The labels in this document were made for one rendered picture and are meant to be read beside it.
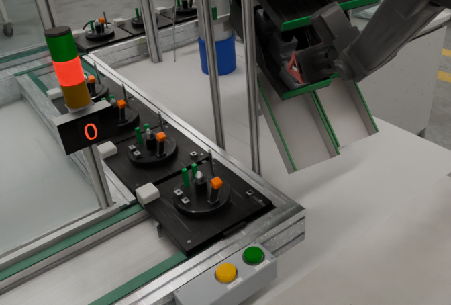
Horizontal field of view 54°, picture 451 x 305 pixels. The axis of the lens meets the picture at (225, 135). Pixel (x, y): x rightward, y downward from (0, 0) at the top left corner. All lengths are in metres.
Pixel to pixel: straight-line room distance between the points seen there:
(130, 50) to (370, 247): 1.47
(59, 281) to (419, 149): 1.06
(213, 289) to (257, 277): 0.10
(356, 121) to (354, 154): 0.18
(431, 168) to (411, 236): 0.29
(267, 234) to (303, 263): 0.12
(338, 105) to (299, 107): 0.13
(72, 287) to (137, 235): 0.18
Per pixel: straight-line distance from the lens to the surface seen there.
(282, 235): 1.05
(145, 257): 1.05
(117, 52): 2.15
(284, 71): 1.02
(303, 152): 1.13
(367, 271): 1.08
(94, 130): 0.97
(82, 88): 0.93
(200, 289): 0.91
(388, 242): 1.15
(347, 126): 1.23
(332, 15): 0.82
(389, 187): 1.30
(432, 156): 1.45
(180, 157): 1.23
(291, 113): 1.15
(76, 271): 1.08
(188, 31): 2.30
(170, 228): 1.02
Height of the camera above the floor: 1.67
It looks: 33 degrees down
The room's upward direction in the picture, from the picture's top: 6 degrees counter-clockwise
